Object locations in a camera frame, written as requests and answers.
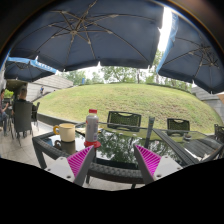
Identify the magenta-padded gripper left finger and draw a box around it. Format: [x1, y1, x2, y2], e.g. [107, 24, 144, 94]
[44, 145, 96, 188]

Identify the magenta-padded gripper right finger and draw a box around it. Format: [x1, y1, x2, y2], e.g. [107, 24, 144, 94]
[132, 143, 184, 186]

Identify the clear red-capped drink bottle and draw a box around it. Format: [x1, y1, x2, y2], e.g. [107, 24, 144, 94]
[84, 108, 100, 144]

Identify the grey umbrella pole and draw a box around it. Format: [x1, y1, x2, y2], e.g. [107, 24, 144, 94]
[143, 116, 156, 149]

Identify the flat round red coaster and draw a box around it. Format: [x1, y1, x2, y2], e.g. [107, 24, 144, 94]
[83, 140, 102, 149]

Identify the dark green wicker chair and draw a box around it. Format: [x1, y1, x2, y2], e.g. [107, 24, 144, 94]
[166, 118, 191, 137]
[106, 110, 143, 133]

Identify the group of dark wicker chairs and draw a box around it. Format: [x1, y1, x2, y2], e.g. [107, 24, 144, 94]
[213, 123, 224, 144]

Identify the navy umbrella with blue edge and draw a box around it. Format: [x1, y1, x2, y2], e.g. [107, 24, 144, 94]
[3, 56, 58, 83]

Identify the navy patio umbrella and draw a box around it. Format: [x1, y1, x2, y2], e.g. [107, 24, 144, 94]
[155, 13, 224, 95]
[9, 0, 165, 73]

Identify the cream mug with yellow handle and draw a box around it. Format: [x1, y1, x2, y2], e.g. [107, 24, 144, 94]
[52, 123, 77, 143]

